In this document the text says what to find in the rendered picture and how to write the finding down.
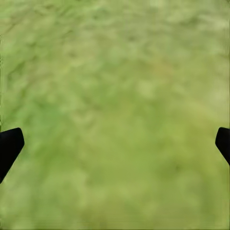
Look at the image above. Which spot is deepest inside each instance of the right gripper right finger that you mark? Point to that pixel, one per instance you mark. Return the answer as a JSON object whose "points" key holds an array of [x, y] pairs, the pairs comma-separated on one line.
{"points": [[223, 142]]}

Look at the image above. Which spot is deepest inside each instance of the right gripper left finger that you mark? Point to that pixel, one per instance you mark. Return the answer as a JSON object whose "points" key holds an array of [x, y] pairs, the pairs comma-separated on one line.
{"points": [[11, 143]]}

